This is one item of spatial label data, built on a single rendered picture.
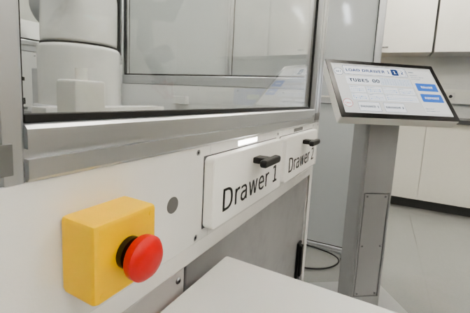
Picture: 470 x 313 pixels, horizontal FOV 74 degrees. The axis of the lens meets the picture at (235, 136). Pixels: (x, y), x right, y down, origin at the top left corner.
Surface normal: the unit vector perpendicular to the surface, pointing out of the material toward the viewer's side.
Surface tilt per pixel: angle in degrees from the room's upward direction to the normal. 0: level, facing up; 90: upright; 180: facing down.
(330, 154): 90
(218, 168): 90
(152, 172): 90
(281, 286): 0
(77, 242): 90
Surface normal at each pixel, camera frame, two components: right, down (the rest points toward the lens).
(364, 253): 0.14, 0.14
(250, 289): 0.05, -0.99
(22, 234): 0.88, 0.11
